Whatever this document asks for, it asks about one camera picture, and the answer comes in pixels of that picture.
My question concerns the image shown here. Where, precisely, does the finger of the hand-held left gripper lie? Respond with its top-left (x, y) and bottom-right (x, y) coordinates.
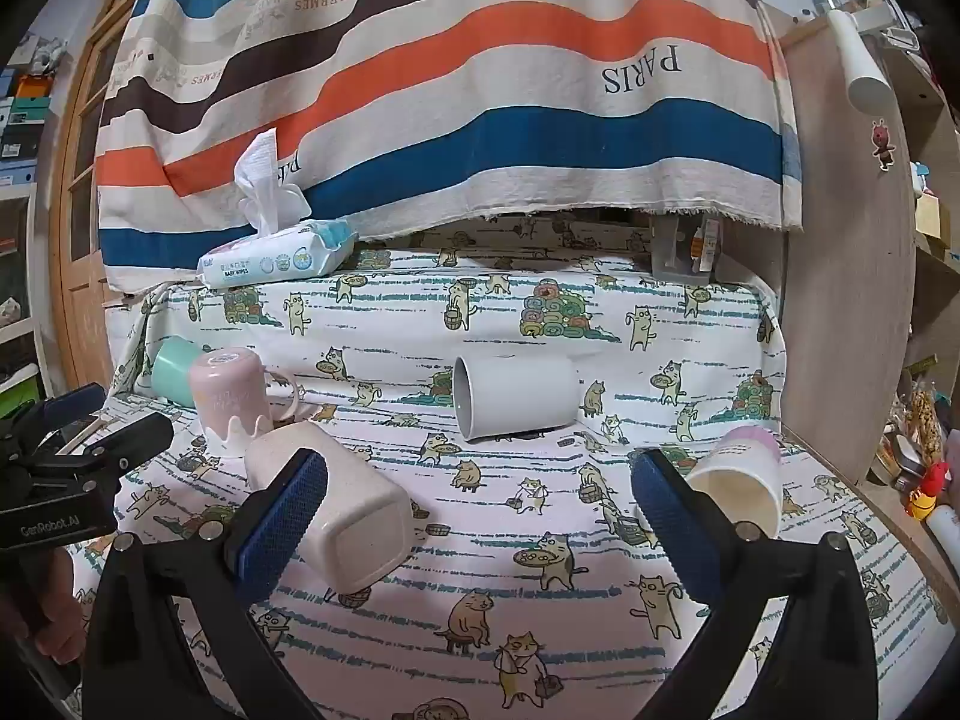
top-left (91, 412), bottom-right (175, 478)
top-left (36, 382), bottom-right (108, 430)

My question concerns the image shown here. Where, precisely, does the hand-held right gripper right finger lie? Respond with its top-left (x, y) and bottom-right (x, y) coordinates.
top-left (630, 447), bottom-right (880, 720)

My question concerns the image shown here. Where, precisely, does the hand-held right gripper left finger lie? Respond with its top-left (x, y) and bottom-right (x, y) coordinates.
top-left (81, 448), bottom-right (331, 720)

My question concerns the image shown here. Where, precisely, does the beige square cup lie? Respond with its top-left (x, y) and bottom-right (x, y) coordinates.
top-left (244, 420), bottom-right (416, 593)

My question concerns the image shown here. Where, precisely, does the cream cup with purple base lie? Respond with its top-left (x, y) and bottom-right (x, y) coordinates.
top-left (686, 425), bottom-right (783, 541)

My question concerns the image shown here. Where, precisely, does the green cup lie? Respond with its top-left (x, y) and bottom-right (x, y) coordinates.
top-left (152, 336), bottom-right (200, 400)

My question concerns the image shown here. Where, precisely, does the white cup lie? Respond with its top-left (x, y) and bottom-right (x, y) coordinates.
top-left (452, 355), bottom-right (581, 442)

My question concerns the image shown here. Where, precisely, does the person's left hand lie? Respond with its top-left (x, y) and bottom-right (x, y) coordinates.
top-left (0, 544), bottom-right (83, 668)

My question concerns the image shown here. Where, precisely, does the cat printed cloth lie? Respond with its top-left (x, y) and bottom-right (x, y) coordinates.
top-left (67, 214), bottom-right (953, 720)

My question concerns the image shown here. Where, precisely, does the baby wipes pack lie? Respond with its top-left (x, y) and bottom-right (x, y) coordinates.
top-left (197, 130), bottom-right (359, 290)

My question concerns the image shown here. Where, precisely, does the shelf with storage boxes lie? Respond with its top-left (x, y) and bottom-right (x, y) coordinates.
top-left (0, 30), bottom-right (62, 410)

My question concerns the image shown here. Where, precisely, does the yellow red toy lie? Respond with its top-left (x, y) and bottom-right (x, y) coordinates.
top-left (906, 461), bottom-right (950, 520)

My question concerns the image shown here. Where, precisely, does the clear plastic organizer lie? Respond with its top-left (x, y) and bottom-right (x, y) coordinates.
top-left (649, 214), bottom-right (725, 286)

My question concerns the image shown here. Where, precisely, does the wooden shelf unit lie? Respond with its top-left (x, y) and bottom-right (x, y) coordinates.
top-left (776, 11), bottom-right (960, 488)

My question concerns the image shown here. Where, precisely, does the bear sticker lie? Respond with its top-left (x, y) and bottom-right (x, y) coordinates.
top-left (870, 118), bottom-right (899, 170)

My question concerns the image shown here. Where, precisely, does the striped cloth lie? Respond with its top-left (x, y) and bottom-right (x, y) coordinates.
top-left (96, 0), bottom-right (807, 293)

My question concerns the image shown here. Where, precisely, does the pink cup with handle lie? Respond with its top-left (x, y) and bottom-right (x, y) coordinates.
top-left (187, 347), bottom-right (305, 458)

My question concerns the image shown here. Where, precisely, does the white plastic handle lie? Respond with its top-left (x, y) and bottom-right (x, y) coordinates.
top-left (825, 7), bottom-right (893, 115)

